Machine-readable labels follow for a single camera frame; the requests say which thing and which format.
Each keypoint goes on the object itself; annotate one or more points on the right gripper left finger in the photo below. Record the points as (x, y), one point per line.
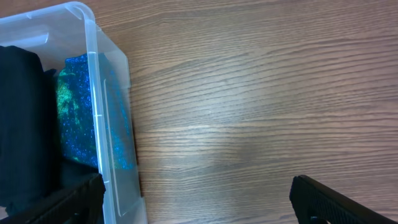
(82, 203)

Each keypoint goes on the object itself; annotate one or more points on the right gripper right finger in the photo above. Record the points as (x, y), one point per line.
(314, 202)

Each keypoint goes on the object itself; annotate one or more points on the black cloth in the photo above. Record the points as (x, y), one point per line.
(73, 172)
(29, 157)

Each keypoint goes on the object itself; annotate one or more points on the clear plastic container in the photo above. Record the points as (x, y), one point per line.
(92, 86)

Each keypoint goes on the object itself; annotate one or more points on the blue sequin garment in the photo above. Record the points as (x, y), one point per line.
(75, 113)

